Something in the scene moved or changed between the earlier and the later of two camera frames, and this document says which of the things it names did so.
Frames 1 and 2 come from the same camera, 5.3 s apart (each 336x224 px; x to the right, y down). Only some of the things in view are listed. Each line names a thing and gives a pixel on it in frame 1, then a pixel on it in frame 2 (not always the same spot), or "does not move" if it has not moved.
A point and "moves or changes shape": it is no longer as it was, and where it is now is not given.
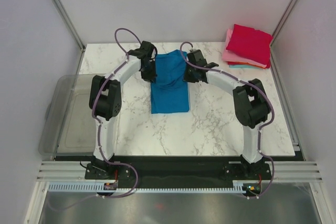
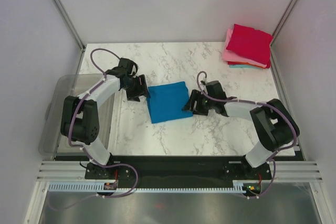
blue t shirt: [169, 93] moves or changes shape
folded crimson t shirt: [251, 42] does not move
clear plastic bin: [69, 128] does not move
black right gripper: [186, 77] to [196, 95]
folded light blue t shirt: [245, 66] does not move
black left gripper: [151, 77] to [141, 91]
